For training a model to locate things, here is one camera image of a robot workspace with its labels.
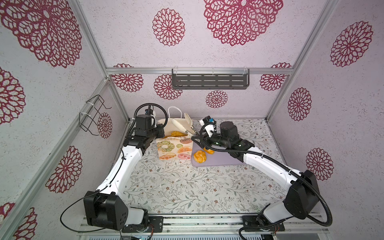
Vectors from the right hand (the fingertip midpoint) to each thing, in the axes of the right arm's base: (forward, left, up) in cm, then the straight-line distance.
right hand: (195, 133), depth 74 cm
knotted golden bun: (+2, -3, -25) cm, 26 cm away
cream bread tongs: (0, +1, +1) cm, 1 cm away
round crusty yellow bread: (+6, +10, -9) cm, 15 cm away
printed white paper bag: (+2, +11, -12) cm, 16 cm away
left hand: (+5, +18, -4) cm, 20 cm away
